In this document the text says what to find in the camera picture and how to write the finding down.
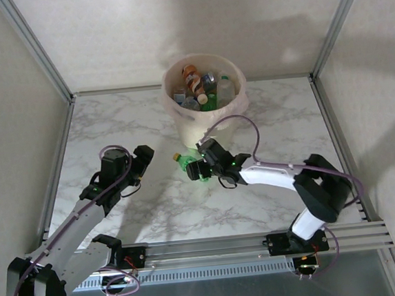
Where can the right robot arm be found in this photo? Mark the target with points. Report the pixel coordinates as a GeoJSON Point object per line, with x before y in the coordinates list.
{"type": "Point", "coordinates": [269, 174]}

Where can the white plastic bin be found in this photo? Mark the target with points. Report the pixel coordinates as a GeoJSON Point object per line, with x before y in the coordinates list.
{"type": "Point", "coordinates": [191, 134]}

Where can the wide aluminium mounting rail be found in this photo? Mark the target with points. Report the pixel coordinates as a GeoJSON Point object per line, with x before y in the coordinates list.
{"type": "Point", "coordinates": [206, 251]}

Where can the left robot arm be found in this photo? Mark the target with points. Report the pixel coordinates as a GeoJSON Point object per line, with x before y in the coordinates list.
{"type": "Point", "coordinates": [66, 235]}

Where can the translucent bin liner bag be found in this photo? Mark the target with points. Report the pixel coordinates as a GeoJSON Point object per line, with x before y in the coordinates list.
{"type": "Point", "coordinates": [172, 79]}

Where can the blue logo label bottle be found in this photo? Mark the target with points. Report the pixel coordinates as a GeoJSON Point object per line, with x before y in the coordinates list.
{"type": "Point", "coordinates": [208, 81]}

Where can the clear bottle green cap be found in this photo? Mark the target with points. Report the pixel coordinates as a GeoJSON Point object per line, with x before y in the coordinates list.
{"type": "Point", "coordinates": [226, 90]}

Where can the black controller module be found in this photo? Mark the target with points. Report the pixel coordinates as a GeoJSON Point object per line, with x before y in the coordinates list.
{"type": "Point", "coordinates": [117, 282]}
{"type": "Point", "coordinates": [306, 266]}

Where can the aluminium frame rail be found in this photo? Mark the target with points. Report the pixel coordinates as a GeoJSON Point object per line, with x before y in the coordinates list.
{"type": "Point", "coordinates": [330, 115]}
{"type": "Point", "coordinates": [61, 149]}

